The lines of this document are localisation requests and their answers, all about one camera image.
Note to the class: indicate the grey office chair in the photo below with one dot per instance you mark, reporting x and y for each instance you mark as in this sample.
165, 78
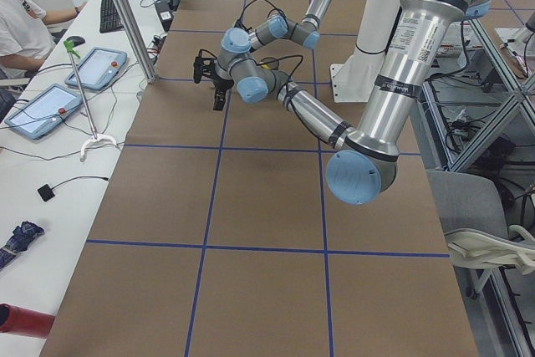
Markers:
474, 226

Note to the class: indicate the teach pendant tablet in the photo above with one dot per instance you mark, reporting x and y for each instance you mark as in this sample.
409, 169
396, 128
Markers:
99, 66
45, 112

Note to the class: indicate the green tipped reacher stick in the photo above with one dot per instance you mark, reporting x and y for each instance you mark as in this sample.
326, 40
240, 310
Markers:
95, 137

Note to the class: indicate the black power adapter box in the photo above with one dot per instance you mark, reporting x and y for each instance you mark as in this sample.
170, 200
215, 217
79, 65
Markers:
164, 13

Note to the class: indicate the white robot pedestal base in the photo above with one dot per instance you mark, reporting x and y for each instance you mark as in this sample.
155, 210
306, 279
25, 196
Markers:
354, 80

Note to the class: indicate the black computer mouse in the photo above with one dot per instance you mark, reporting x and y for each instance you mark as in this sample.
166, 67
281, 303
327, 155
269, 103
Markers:
76, 40

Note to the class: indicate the black keyboard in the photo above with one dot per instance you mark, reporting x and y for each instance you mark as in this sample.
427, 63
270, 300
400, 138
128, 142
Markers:
110, 20

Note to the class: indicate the near teach pendant tablet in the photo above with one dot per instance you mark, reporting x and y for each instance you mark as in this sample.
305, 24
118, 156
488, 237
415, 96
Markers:
45, 112

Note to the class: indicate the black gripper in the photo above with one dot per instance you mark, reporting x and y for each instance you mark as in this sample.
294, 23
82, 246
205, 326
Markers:
221, 86

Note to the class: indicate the small black square device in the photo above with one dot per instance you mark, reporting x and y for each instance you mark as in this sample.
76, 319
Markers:
46, 192

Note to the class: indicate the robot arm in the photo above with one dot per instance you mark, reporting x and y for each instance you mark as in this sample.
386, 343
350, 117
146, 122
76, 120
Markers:
240, 40
397, 42

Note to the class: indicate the person in white shirt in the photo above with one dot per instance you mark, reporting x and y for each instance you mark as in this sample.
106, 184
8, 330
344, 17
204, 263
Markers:
25, 40

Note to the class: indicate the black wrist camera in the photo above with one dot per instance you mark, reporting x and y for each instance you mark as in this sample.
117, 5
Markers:
204, 65

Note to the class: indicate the far teach pendant tablet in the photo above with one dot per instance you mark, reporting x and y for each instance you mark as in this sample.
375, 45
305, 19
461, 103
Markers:
99, 66

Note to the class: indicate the red cylinder bottle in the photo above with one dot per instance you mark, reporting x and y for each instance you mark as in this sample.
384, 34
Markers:
25, 322

